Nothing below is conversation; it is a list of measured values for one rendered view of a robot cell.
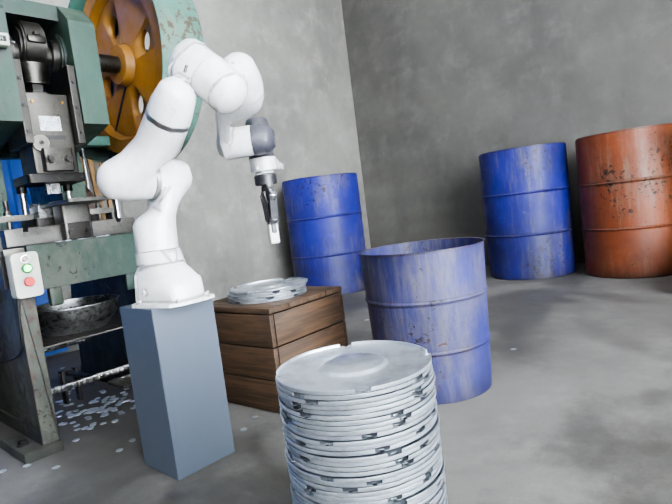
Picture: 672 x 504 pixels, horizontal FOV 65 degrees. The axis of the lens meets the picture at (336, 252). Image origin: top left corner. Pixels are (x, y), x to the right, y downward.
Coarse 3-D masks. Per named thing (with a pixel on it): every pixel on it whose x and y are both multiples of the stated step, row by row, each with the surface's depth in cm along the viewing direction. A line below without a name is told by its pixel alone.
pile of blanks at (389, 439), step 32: (416, 384) 87; (288, 416) 91; (320, 416) 85; (352, 416) 84; (384, 416) 84; (416, 416) 88; (288, 448) 93; (320, 448) 86; (352, 448) 85; (384, 448) 86; (416, 448) 87; (320, 480) 87; (352, 480) 85; (384, 480) 85; (416, 480) 87
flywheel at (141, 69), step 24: (96, 0) 218; (120, 0) 212; (144, 0) 195; (96, 24) 227; (120, 24) 215; (144, 24) 203; (120, 48) 211; (144, 48) 211; (120, 72) 213; (144, 72) 208; (120, 96) 223; (144, 96) 211; (120, 120) 226; (120, 144) 222
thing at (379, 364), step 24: (288, 360) 105; (312, 360) 104; (336, 360) 100; (360, 360) 98; (384, 360) 97; (408, 360) 97; (288, 384) 92; (312, 384) 90; (336, 384) 89; (360, 384) 87; (384, 384) 84
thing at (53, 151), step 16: (32, 96) 183; (48, 96) 187; (64, 96) 191; (32, 112) 182; (48, 112) 186; (64, 112) 190; (32, 128) 182; (48, 128) 186; (64, 128) 190; (32, 144) 182; (48, 144) 185; (64, 144) 190; (32, 160) 183; (48, 160) 183; (64, 160) 187
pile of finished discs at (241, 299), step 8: (288, 288) 187; (296, 288) 185; (304, 288) 191; (232, 296) 185; (240, 296) 182; (248, 296) 181; (256, 296) 180; (264, 296) 180; (272, 296) 180; (280, 296) 181; (288, 296) 183; (240, 304) 183
